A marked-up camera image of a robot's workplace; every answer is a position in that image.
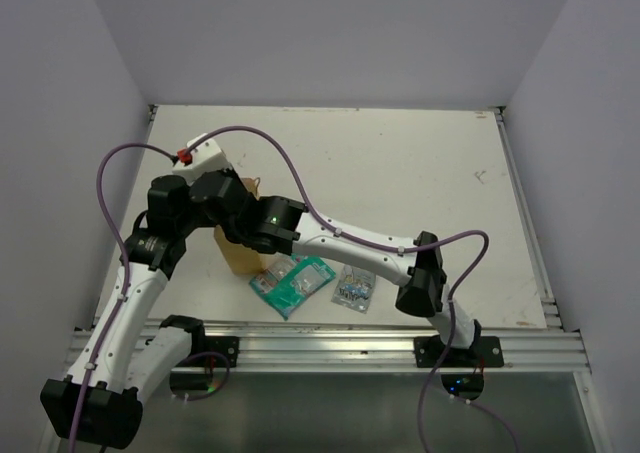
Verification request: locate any grey snack packet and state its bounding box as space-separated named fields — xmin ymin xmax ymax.
xmin=331 ymin=265 xmax=377 ymax=314

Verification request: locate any teal snack bag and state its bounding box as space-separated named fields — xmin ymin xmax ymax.
xmin=249 ymin=255 xmax=336 ymax=320

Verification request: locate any brown paper bag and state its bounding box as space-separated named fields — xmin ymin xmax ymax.
xmin=213 ymin=175 xmax=269 ymax=276

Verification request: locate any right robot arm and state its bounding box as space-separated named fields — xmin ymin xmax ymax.
xmin=189 ymin=169 xmax=481 ymax=350

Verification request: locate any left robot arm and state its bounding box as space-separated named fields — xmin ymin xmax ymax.
xmin=40 ymin=175 xmax=204 ymax=449

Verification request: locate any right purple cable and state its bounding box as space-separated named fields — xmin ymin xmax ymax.
xmin=187 ymin=125 xmax=521 ymax=453

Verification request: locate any purple cable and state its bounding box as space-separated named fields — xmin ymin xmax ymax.
xmin=187 ymin=125 xmax=521 ymax=453
xmin=67 ymin=143 xmax=181 ymax=453

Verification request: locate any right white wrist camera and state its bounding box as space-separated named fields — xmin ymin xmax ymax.
xmin=171 ymin=134 xmax=230 ymax=184

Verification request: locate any aluminium mounting rail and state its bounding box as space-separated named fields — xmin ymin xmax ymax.
xmin=64 ymin=321 xmax=586 ymax=374

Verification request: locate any left black base bracket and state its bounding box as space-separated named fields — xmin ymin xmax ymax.
xmin=169 ymin=335 xmax=240 ymax=394

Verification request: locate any black base bracket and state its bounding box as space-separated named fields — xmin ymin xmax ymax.
xmin=169 ymin=335 xmax=240 ymax=394
xmin=413 ymin=335 xmax=505 ymax=400

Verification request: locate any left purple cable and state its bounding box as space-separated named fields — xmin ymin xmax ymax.
xmin=67 ymin=143 xmax=181 ymax=453

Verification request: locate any right black base bracket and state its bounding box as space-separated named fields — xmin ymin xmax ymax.
xmin=413 ymin=335 xmax=505 ymax=400

